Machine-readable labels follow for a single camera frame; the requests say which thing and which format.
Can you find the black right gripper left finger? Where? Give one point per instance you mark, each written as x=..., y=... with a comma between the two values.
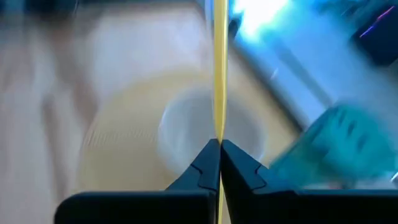
x=174, y=208

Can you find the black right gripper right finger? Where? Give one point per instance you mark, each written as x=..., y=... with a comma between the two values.
x=280, y=208

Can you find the white ribbed bowl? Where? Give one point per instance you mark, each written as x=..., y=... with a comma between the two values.
x=186, y=130

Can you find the teal transparent plastic tumbler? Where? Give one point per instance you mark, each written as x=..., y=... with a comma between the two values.
x=342, y=149

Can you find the light wooden chopstick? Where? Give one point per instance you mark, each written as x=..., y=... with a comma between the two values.
x=220, y=77

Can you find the round woven beige placemat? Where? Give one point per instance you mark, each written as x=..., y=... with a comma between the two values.
x=124, y=140

